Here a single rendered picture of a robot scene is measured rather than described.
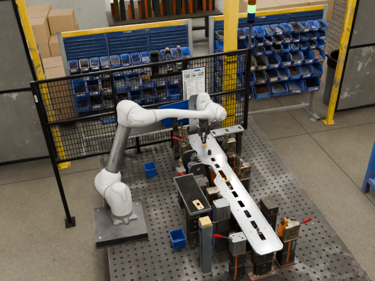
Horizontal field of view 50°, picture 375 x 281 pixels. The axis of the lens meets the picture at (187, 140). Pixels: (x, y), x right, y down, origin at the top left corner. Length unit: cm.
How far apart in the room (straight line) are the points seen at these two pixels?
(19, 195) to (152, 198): 194
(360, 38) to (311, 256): 318
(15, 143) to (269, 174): 286
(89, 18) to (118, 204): 674
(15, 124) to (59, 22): 271
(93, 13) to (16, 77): 494
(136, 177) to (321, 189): 207
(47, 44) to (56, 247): 364
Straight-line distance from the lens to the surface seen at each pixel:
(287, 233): 259
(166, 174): 350
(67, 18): 701
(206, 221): 241
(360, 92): 580
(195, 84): 363
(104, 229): 300
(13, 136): 486
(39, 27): 668
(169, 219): 308
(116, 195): 289
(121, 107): 289
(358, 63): 555
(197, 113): 290
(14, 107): 466
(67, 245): 405
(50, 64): 593
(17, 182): 500
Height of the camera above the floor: 287
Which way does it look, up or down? 34 degrees down
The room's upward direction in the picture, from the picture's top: 2 degrees counter-clockwise
